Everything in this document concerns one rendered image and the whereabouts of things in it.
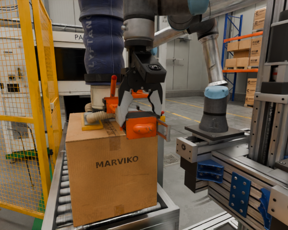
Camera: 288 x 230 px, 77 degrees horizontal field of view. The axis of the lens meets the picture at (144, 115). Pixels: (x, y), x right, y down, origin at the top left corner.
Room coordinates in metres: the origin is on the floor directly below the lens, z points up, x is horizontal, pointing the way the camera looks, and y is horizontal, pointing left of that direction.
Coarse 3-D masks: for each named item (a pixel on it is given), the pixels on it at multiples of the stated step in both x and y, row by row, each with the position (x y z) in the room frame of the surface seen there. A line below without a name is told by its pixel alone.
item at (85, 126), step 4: (84, 116) 1.01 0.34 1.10; (84, 120) 0.91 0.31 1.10; (96, 120) 0.91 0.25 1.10; (100, 120) 0.94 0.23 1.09; (84, 124) 0.86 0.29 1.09; (88, 124) 0.84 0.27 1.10; (92, 124) 0.85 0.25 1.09; (96, 124) 0.85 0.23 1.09; (100, 124) 0.86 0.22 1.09; (84, 128) 0.81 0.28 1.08; (88, 128) 0.82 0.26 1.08; (92, 128) 0.82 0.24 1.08; (96, 128) 0.83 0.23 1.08; (100, 128) 0.83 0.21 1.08
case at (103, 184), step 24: (72, 120) 1.01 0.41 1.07; (72, 144) 0.68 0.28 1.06; (96, 144) 0.71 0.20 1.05; (120, 144) 0.74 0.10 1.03; (144, 144) 0.78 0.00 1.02; (72, 168) 0.67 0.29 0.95; (96, 168) 0.70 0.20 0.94; (120, 168) 0.74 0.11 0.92; (144, 168) 0.78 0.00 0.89; (72, 192) 0.67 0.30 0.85; (96, 192) 0.70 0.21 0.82; (120, 192) 0.74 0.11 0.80; (144, 192) 0.78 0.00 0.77; (96, 216) 0.70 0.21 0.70
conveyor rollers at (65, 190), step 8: (64, 160) 1.60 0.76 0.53; (64, 168) 1.43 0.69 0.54; (64, 176) 1.28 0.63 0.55; (64, 184) 1.19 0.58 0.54; (64, 192) 1.10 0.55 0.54; (64, 200) 1.02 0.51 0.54; (64, 208) 0.94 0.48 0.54; (152, 208) 0.94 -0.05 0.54; (160, 208) 0.96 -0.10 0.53; (64, 216) 0.87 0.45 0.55; (72, 216) 0.87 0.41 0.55; (120, 216) 0.88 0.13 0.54; (128, 216) 0.89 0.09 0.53; (136, 216) 0.90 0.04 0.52; (64, 224) 0.85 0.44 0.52; (88, 224) 0.82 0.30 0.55; (96, 224) 0.83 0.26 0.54; (104, 224) 0.84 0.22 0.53
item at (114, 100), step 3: (102, 99) 0.78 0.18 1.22; (105, 99) 0.80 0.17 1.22; (108, 99) 0.73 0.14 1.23; (111, 99) 0.73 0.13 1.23; (114, 99) 0.74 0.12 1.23; (117, 99) 0.74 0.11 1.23; (102, 102) 0.79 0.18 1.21; (105, 102) 0.73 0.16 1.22; (108, 102) 0.73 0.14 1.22; (111, 102) 0.73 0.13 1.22; (114, 102) 0.74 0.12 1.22; (117, 102) 0.74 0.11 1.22; (105, 105) 0.76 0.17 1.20; (108, 105) 0.73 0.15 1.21; (105, 108) 0.73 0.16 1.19; (108, 108) 0.73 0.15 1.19; (105, 111) 0.73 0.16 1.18; (108, 111) 0.73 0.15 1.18
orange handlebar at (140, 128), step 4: (140, 92) 1.28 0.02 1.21; (136, 96) 1.11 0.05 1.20; (140, 96) 1.11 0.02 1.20; (144, 96) 1.12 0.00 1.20; (112, 104) 0.69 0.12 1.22; (116, 104) 0.69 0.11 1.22; (112, 108) 0.65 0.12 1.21; (112, 112) 0.66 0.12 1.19; (140, 124) 0.40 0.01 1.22; (144, 124) 0.40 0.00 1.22; (148, 124) 0.40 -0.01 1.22; (152, 124) 0.41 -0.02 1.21; (136, 128) 0.39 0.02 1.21; (140, 128) 0.39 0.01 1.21; (144, 128) 0.39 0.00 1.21; (148, 128) 0.39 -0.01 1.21; (152, 128) 0.40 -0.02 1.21; (136, 132) 0.40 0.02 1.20; (140, 132) 0.39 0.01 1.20; (144, 132) 0.39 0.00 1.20; (148, 132) 0.40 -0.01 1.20
